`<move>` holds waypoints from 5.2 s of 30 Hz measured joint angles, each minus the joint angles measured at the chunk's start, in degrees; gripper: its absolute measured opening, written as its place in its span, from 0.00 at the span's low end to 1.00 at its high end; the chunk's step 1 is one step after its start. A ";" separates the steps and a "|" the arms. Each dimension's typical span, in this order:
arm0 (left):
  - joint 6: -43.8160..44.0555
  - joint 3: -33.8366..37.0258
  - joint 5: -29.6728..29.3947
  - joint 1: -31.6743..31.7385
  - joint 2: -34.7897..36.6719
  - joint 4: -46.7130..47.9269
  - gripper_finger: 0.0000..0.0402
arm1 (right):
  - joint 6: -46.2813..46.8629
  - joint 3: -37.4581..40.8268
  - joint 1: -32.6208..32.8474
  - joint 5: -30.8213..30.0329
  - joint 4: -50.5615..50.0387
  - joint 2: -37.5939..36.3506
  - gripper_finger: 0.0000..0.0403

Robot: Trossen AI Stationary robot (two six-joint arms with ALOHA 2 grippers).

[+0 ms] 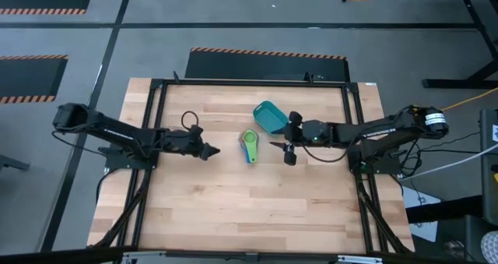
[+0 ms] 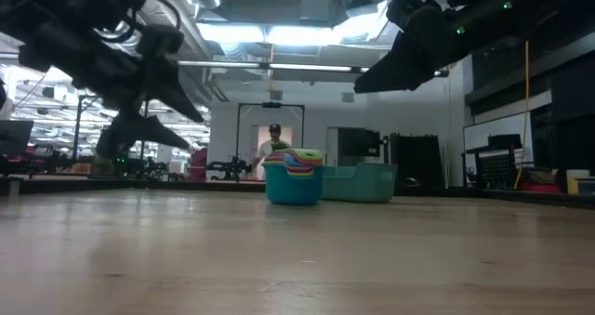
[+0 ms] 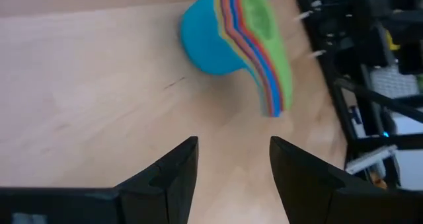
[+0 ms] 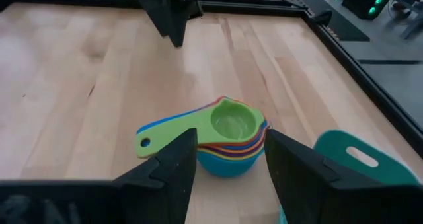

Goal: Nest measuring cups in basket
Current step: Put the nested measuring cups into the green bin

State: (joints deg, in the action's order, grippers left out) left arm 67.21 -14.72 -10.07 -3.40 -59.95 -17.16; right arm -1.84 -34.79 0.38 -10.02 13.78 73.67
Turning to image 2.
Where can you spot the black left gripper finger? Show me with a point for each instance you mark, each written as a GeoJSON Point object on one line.
{"type": "Point", "coordinates": [174, 96]}
{"type": "Point", "coordinates": [135, 131]}

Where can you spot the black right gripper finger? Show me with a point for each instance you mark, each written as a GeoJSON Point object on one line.
{"type": "Point", "coordinates": [372, 83]}
{"type": "Point", "coordinates": [413, 64]}

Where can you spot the green measuring cup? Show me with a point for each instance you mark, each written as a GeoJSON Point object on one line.
{"type": "Point", "coordinates": [307, 154]}

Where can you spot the teal plastic basket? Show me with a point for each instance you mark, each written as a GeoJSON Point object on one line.
{"type": "Point", "coordinates": [362, 185]}

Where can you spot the bright blue measuring cup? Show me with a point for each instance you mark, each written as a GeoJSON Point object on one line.
{"type": "Point", "coordinates": [297, 165]}

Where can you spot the yellow measuring cup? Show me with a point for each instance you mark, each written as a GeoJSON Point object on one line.
{"type": "Point", "coordinates": [304, 174]}

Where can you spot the orange measuring cup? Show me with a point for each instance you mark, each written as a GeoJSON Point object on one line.
{"type": "Point", "coordinates": [273, 162]}

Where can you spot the red measuring cup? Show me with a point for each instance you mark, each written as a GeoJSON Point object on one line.
{"type": "Point", "coordinates": [279, 159]}

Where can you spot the cyan measuring cup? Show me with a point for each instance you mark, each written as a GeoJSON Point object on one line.
{"type": "Point", "coordinates": [293, 192]}

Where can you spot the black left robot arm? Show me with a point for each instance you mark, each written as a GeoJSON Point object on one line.
{"type": "Point", "coordinates": [46, 8]}

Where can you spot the background black robot arm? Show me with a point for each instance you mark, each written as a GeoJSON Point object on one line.
{"type": "Point", "coordinates": [230, 168]}

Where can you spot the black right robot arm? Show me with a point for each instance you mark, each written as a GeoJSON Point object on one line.
{"type": "Point", "coordinates": [511, 8]}

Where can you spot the red chair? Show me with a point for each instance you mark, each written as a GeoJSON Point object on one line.
{"type": "Point", "coordinates": [199, 164]}

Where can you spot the black cabinet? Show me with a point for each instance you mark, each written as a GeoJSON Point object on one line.
{"type": "Point", "coordinates": [416, 161]}

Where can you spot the fluorescent light tube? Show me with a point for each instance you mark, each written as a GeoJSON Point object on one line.
{"type": "Point", "coordinates": [279, 66]}

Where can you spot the person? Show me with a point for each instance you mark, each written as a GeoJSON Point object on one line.
{"type": "Point", "coordinates": [269, 148]}

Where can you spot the dark desk monitor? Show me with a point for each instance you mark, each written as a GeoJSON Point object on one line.
{"type": "Point", "coordinates": [16, 138]}

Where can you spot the black equipment rack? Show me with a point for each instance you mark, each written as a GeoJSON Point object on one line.
{"type": "Point", "coordinates": [495, 171]}

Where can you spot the red box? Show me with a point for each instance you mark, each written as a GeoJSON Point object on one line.
{"type": "Point", "coordinates": [539, 188]}

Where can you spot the black wall monitor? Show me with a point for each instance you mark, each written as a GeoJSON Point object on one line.
{"type": "Point", "coordinates": [358, 142]}

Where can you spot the black aluminium table frame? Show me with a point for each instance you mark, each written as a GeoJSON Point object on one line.
{"type": "Point", "coordinates": [93, 186]}

